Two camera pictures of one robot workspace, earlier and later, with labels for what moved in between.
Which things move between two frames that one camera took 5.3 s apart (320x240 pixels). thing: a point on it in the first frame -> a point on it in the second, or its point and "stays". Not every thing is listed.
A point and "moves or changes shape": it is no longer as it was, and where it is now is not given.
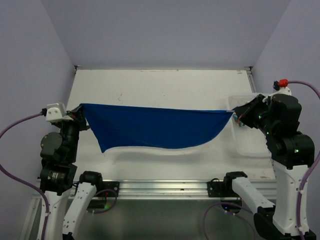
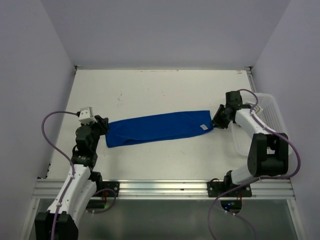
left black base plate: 109,185 stays
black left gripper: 77,117 -> 102,124
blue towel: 121,126 moves or changes shape
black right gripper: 245,111 -> 216,120
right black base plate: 220,189 stays
